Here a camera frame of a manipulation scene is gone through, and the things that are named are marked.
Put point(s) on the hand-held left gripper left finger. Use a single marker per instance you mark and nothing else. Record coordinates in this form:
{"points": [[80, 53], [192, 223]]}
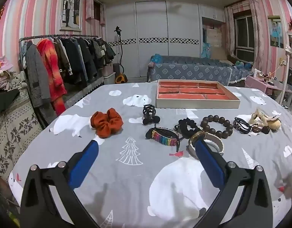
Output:
{"points": [[84, 162]]}

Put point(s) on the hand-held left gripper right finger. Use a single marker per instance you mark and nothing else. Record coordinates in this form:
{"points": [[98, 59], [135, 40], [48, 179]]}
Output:
{"points": [[210, 165]]}

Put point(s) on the orange fabric scrunchie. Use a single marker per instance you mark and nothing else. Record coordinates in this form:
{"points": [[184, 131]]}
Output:
{"points": [[105, 123]]}

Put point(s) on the white tray with red lining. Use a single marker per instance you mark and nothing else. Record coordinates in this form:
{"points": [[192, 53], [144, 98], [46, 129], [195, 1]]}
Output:
{"points": [[198, 91]]}

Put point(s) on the brown clip with beige ball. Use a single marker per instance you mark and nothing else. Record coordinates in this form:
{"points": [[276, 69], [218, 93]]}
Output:
{"points": [[274, 124]]}

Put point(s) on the black hair claw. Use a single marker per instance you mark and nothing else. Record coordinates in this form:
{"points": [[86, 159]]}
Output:
{"points": [[149, 111]]}

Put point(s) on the black scrunchie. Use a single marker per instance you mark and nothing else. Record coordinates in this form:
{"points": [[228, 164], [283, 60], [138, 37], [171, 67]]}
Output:
{"points": [[184, 124]]}

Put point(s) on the grey polar bear bedsheet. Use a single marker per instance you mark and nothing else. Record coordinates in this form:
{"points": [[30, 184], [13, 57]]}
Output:
{"points": [[127, 185]]}

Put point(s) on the floral patterned mattress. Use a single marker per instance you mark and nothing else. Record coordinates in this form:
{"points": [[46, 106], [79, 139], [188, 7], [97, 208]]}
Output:
{"points": [[13, 133]]}

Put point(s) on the white storage box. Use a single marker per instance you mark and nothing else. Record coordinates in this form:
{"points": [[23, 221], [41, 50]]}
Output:
{"points": [[109, 74]]}

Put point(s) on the garment steamer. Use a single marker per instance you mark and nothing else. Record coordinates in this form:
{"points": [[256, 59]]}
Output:
{"points": [[120, 74]]}

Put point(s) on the sofa with blue floral cover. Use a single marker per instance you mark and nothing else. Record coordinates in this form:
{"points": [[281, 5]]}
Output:
{"points": [[188, 72]]}

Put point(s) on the pink side table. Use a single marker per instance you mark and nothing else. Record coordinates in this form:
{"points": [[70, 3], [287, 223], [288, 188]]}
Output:
{"points": [[262, 85]]}

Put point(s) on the orange hanging coat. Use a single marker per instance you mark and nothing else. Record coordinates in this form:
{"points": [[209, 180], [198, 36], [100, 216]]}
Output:
{"points": [[52, 68]]}

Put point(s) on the grey hanging coat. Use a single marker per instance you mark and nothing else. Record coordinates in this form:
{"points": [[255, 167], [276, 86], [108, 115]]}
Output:
{"points": [[35, 76]]}

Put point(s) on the black cloth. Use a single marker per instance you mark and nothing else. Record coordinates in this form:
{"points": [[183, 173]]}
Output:
{"points": [[4, 99]]}

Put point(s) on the row of dark hanging clothes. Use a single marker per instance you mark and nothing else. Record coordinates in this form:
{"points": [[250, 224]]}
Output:
{"points": [[86, 54]]}

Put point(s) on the pile of light clothes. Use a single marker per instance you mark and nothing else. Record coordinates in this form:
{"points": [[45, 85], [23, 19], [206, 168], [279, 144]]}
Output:
{"points": [[10, 79]]}

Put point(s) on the white wardrobe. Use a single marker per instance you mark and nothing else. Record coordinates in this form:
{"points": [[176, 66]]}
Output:
{"points": [[155, 42]]}

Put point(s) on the metal clothes rack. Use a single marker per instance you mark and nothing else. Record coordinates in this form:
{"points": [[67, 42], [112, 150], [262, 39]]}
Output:
{"points": [[22, 39]]}

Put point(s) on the pink patterned curtain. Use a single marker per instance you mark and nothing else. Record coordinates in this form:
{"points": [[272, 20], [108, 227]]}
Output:
{"points": [[261, 35]]}

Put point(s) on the window with dark frame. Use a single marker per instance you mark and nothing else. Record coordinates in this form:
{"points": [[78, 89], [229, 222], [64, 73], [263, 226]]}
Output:
{"points": [[243, 34]]}

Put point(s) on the wall poster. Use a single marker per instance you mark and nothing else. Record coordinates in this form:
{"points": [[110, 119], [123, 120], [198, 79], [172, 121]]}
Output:
{"points": [[276, 32]]}

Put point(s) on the framed wall picture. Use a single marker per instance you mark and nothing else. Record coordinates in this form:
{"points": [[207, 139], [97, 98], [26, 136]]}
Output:
{"points": [[71, 9]]}

